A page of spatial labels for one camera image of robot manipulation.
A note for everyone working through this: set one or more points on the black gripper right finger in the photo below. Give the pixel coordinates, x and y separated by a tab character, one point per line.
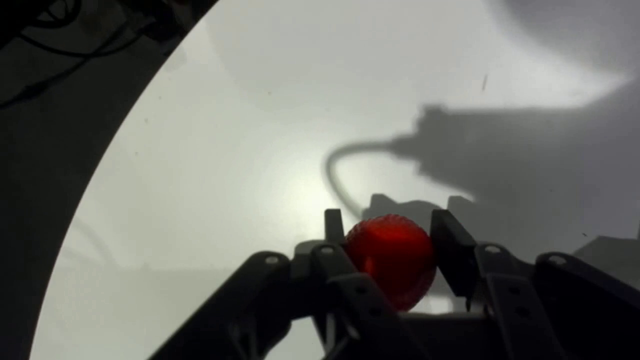
550	309

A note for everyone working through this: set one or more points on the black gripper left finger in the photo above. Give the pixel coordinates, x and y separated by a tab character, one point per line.
253	310

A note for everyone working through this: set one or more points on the red lid spice jar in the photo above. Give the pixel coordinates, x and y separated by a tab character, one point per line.
396	255

